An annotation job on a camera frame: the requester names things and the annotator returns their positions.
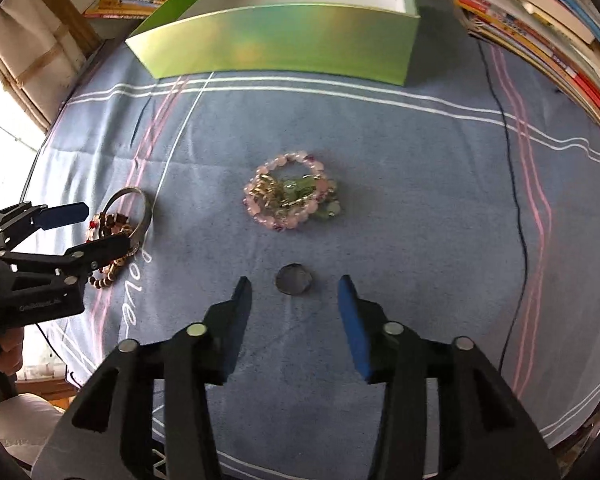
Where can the brown wooden door frame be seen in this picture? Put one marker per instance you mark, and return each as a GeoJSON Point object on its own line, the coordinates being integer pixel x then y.
{"type": "Point", "coordinates": [60, 5]}

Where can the black round pendant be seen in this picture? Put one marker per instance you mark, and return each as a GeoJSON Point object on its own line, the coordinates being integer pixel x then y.
{"type": "Point", "coordinates": [293, 280]}

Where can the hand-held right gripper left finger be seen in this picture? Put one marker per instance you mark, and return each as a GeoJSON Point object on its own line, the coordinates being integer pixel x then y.
{"type": "Point", "coordinates": [240, 320]}

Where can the large stack of books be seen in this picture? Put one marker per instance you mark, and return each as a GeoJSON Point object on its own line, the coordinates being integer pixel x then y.
{"type": "Point", "coordinates": [540, 25]}

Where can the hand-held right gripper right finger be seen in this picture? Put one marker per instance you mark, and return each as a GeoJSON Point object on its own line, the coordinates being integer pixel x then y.
{"type": "Point", "coordinates": [355, 330]}

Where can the green cardboard box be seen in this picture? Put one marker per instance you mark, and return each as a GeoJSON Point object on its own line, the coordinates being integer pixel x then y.
{"type": "Point", "coordinates": [280, 40]}

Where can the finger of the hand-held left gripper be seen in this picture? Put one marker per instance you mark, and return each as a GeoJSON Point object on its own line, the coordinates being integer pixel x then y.
{"type": "Point", "coordinates": [62, 214]}
{"type": "Point", "coordinates": [105, 247]}

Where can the person's left hand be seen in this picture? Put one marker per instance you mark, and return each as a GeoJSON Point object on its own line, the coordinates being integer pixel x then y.
{"type": "Point", "coordinates": [7, 352]}

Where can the beige curtain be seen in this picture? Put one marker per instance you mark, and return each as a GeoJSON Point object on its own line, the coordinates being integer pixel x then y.
{"type": "Point", "coordinates": [25, 70]}

